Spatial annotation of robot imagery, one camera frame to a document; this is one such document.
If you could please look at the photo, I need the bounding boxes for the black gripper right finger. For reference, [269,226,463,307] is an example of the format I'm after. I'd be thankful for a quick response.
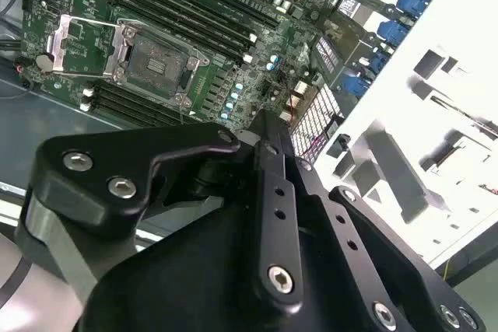
[276,115,487,332]

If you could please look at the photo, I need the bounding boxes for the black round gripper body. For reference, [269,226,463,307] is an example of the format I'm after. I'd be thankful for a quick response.
[83,201,394,332]

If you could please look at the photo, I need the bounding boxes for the metal socket cover frame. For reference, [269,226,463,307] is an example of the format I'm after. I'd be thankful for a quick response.
[45,14,137,79]

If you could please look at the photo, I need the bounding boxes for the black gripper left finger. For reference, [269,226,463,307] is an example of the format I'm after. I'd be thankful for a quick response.
[14,109,307,305]

